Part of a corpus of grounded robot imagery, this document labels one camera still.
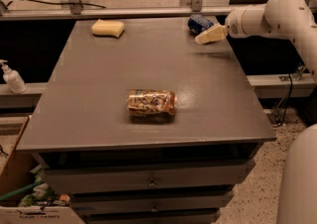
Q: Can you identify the green hose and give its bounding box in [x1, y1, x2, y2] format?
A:
[0, 179, 46, 202]

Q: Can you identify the crushed orange drink can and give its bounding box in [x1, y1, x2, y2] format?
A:
[127, 89, 176, 116]

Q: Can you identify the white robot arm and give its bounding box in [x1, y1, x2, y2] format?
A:
[195, 0, 317, 224]

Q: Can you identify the cardboard box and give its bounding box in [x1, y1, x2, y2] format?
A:
[0, 114, 85, 224]

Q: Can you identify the grey drawer cabinet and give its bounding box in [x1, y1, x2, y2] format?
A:
[18, 18, 275, 224]

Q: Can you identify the white pump bottle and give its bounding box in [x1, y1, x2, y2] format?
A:
[0, 59, 27, 94]

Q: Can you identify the blue pepsi can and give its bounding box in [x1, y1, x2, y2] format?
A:
[187, 14, 214, 35]

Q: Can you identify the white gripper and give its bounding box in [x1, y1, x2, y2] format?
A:
[195, 7, 251, 45]

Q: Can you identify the yellow sponge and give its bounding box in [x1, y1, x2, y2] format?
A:
[91, 19, 125, 38]

